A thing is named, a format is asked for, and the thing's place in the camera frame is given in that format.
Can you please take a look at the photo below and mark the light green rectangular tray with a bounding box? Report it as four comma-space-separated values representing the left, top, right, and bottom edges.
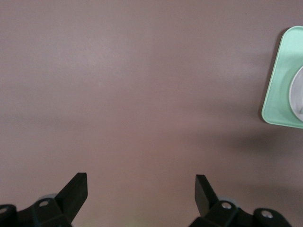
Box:
261, 25, 303, 130

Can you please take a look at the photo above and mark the cream round plate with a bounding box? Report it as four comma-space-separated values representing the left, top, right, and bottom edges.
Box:
289, 65, 303, 122

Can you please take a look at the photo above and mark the brown table mat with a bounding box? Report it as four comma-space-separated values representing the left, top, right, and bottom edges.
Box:
0, 0, 303, 227

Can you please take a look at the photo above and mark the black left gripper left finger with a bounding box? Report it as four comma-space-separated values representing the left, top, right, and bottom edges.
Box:
0, 172, 89, 227

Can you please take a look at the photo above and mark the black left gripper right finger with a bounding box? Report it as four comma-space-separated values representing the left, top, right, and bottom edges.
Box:
188, 174, 291, 227

